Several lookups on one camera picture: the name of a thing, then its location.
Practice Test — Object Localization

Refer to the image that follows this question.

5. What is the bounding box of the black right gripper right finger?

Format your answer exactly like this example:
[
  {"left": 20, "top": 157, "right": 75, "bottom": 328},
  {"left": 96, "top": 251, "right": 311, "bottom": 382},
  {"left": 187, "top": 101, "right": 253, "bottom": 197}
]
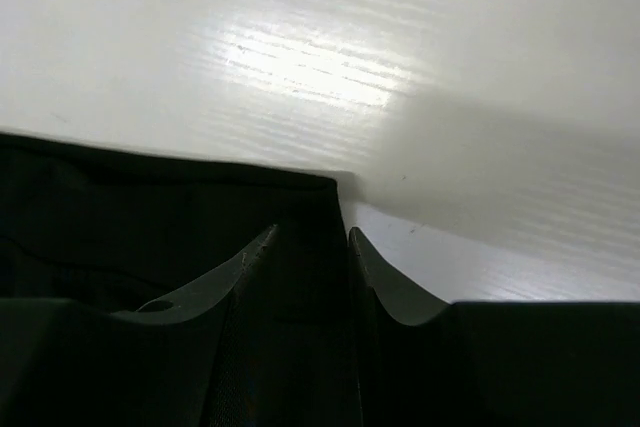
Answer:
[{"left": 349, "top": 229, "right": 639, "bottom": 426}]

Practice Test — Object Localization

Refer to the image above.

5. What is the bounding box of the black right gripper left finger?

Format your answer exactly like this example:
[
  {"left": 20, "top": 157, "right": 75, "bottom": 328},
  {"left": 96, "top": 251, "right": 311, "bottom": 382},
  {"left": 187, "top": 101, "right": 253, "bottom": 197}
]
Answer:
[{"left": 1, "top": 226, "right": 278, "bottom": 426}]

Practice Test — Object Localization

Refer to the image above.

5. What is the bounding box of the black skirt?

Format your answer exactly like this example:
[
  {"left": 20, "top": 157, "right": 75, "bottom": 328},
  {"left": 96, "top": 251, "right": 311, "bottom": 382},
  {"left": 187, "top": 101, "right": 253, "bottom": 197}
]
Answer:
[{"left": 1, "top": 135, "right": 362, "bottom": 426}]

